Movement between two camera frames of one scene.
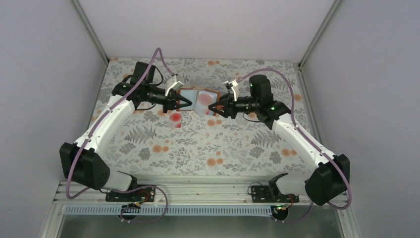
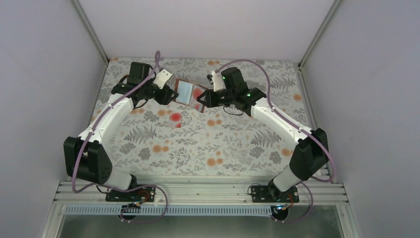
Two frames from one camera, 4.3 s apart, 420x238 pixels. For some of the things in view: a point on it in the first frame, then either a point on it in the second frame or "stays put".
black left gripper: [169, 100] to [167, 95]
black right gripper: [228, 107] to [211, 98]
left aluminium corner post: [92, 33] stays put
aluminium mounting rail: [176, 193] stays put
